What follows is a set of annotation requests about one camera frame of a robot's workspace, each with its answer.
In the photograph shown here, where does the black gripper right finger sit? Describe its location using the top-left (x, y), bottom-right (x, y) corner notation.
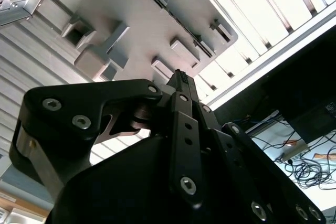
top-left (183, 71), bottom-right (328, 224)

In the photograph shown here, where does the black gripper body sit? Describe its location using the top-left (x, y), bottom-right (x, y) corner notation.
top-left (47, 134), bottom-right (211, 224)

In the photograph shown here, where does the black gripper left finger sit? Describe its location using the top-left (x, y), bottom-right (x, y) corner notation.
top-left (9, 69), bottom-right (205, 208)

